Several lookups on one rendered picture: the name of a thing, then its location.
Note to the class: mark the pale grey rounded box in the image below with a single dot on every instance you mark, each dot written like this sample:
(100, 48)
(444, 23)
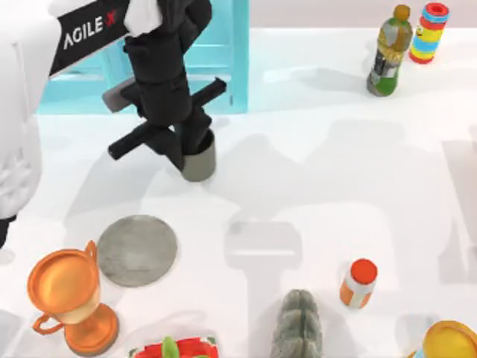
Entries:
(119, 96)

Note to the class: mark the light blue rack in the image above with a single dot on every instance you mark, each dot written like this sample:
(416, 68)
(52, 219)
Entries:
(238, 56)

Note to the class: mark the stack of coloured rings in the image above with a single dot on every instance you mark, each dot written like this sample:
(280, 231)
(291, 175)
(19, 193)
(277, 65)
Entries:
(428, 35)

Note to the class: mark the grey round coaster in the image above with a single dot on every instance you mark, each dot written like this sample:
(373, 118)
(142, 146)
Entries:
(137, 250)

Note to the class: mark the red plant pot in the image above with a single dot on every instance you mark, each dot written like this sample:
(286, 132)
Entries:
(186, 350)

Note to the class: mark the green bottle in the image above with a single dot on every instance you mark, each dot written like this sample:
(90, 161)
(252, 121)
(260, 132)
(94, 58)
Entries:
(389, 48)

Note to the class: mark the orange trophy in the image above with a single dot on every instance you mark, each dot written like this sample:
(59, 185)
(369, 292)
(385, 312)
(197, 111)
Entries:
(63, 283)

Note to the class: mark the white bottle with orange cap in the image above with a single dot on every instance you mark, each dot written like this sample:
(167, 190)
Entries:
(358, 283)

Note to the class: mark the yellow and blue cup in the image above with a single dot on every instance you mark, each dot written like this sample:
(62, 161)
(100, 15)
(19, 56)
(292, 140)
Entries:
(449, 341)

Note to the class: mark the grey bread loaf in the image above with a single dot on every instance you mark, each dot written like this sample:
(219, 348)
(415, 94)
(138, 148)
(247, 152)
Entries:
(297, 328)

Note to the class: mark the grey cup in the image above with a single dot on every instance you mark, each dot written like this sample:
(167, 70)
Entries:
(201, 166)

